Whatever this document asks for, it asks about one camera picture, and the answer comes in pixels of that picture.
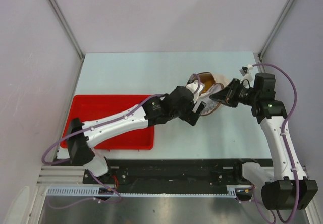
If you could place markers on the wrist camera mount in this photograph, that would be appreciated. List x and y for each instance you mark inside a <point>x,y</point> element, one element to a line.
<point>196,88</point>
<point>246,74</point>

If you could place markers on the beige mesh laundry bag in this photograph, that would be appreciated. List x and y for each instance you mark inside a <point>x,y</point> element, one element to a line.
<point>211,106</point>

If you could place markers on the white slotted cable duct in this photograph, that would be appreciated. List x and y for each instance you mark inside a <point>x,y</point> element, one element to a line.
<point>97,191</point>

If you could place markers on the right aluminium corner post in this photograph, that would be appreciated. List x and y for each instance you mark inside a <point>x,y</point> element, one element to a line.
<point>275,29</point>

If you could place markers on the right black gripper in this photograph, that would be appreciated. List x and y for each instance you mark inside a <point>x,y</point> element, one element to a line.
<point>227,95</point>

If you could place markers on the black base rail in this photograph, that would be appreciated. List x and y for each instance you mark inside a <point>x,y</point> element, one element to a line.
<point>213,171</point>

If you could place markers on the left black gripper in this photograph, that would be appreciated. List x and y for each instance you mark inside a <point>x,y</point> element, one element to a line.
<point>191,116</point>

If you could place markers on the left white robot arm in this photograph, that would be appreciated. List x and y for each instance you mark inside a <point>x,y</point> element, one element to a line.
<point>158,109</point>

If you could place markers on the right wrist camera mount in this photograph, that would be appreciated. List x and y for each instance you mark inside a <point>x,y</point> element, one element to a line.
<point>246,74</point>

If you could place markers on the left aluminium corner post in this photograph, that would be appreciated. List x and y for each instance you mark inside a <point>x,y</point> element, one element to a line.
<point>66,28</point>

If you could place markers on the aluminium corner post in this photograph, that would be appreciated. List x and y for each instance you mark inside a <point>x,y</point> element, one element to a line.
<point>275,29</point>
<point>66,28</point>

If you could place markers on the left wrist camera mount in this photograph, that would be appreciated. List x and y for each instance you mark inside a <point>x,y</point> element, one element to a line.
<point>196,88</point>

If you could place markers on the brown bra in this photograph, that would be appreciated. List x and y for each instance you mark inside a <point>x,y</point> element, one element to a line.
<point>207,79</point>

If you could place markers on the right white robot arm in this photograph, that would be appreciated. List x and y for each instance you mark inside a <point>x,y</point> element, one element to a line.
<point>288,186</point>

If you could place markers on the red plastic tray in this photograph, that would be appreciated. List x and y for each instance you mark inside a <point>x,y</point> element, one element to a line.
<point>92,107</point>

